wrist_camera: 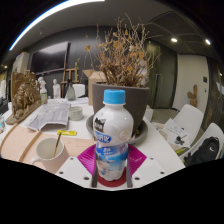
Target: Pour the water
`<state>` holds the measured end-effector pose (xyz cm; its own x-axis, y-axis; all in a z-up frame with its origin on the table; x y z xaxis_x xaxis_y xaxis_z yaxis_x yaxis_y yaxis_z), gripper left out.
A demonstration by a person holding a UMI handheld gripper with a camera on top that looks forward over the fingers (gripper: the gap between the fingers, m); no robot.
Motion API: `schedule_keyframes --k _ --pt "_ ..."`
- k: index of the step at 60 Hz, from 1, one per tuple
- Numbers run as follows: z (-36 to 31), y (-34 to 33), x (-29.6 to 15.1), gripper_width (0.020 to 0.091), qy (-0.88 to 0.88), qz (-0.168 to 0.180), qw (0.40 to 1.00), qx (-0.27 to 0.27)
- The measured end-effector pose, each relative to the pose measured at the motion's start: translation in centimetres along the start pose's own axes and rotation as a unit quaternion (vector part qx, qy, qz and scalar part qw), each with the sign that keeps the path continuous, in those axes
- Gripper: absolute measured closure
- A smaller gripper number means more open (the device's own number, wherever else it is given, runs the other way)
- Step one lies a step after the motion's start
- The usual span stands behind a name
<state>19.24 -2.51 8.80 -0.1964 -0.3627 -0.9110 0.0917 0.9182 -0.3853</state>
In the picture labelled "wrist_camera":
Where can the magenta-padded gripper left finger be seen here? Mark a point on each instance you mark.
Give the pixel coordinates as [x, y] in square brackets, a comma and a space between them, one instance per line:
[85, 161]

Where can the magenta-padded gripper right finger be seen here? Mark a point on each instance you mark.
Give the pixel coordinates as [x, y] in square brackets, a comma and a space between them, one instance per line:
[138, 161]

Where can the white blue-capped drink bottle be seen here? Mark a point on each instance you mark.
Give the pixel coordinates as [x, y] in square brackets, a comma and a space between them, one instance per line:
[112, 133]

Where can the grey plant saucer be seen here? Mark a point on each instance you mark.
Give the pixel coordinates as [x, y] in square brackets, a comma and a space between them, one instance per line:
[141, 134]

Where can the wooden stir stick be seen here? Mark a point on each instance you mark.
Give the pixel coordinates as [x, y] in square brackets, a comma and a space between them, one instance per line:
[57, 145]

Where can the flat round red coaster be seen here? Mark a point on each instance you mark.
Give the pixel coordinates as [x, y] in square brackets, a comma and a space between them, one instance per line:
[113, 184]

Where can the yellow tag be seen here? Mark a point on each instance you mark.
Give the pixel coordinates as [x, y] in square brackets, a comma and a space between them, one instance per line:
[66, 132]

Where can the white mug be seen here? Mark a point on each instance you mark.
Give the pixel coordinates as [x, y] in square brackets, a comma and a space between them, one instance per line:
[46, 163]

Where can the paper sheets stack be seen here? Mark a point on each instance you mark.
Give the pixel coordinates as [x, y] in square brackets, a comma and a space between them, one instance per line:
[175, 133]

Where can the newspaper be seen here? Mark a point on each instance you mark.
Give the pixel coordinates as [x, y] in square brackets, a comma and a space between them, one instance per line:
[50, 115]

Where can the dried plant in grey pot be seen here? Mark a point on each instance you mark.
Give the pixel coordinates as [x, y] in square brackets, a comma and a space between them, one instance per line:
[140, 103]

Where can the black backpack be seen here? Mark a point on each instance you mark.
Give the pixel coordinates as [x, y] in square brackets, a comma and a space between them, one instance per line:
[203, 151]

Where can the white chair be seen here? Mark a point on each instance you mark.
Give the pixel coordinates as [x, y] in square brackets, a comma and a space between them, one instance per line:
[79, 90]
[190, 118]
[213, 131]

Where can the grey glass flask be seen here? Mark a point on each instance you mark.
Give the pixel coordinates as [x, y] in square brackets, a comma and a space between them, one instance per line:
[71, 93]

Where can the white plaster bust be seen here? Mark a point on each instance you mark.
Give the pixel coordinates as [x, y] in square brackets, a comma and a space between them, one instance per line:
[41, 80]
[56, 89]

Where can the white spray bottle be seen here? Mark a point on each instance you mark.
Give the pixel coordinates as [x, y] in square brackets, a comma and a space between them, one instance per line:
[43, 95]

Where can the wooden figure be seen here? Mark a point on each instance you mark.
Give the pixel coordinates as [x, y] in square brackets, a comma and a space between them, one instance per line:
[192, 96]

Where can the cardboard box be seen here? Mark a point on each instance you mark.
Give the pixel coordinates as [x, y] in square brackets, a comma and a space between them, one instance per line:
[95, 76]

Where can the wooden easel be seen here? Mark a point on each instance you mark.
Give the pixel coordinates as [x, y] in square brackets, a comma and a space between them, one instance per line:
[70, 75]

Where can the golden brown relief sculpture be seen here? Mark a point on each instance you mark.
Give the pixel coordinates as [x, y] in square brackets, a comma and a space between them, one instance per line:
[25, 96]

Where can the white notice board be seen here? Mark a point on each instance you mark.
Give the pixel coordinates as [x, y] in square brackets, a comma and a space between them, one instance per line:
[20, 63]

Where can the round ceiling spotlights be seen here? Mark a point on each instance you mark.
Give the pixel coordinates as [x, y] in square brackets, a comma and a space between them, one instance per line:
[174, 40]

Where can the long ceiling light panel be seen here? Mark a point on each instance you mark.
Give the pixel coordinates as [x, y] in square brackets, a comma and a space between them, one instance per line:
[43, 13]

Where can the black wall screen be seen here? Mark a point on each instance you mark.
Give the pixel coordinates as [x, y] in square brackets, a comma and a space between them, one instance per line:
[50, 56]

